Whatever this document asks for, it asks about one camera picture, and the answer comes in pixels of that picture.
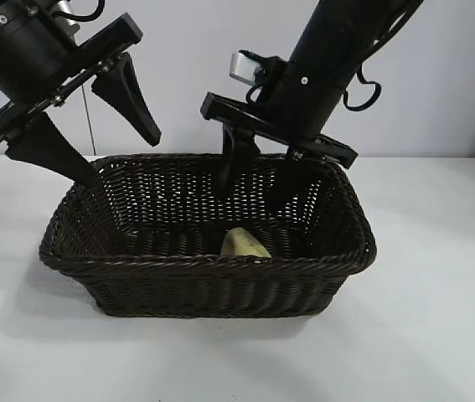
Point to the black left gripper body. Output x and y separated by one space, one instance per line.
32 67

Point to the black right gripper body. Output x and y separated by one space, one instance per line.
304 104

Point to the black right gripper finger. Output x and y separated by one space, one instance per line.
295 180
237 151

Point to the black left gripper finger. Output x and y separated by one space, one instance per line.
130 100
53 155

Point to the pale yellow round pastry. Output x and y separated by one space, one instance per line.
241 245

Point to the dark brown woven basket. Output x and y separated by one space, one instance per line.
203 285

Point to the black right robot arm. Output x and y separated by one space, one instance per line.
337 25

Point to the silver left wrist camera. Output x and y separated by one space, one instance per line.
65 12

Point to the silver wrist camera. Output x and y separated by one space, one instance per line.
65 12
239 67

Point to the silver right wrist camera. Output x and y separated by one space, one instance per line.
239 67

